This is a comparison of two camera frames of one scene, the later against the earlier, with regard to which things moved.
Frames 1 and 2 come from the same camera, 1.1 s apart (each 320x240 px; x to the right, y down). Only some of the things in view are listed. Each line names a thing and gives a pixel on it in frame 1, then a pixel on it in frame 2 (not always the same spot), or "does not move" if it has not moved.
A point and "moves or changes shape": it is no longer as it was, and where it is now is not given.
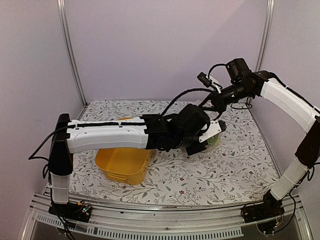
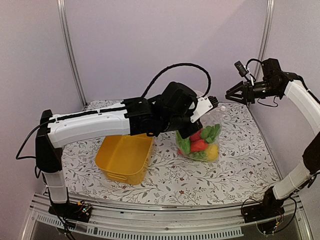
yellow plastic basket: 127,165 does not move
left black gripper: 192,151 to 186,133
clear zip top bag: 213,143 moves or changes shape
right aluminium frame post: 264,35 does not move
